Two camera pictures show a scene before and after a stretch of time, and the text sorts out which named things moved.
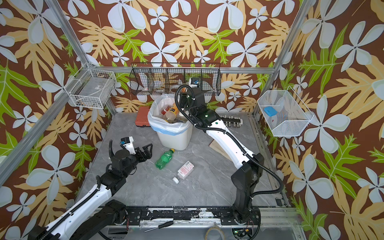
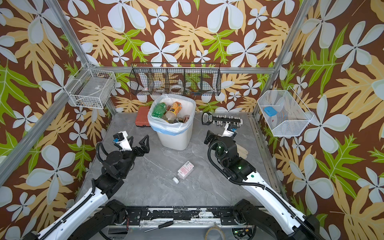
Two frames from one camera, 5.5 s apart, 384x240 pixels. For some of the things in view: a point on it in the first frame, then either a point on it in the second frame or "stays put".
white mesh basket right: x=292 y=115 stays put
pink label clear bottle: x=184 y=172 stays put
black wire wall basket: x=165 y=78 stays put
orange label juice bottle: x=173 y=112 stays put
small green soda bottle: x=166 y=157 -> x=158 y=110
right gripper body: x=186 y=96 -> x=224 y=132
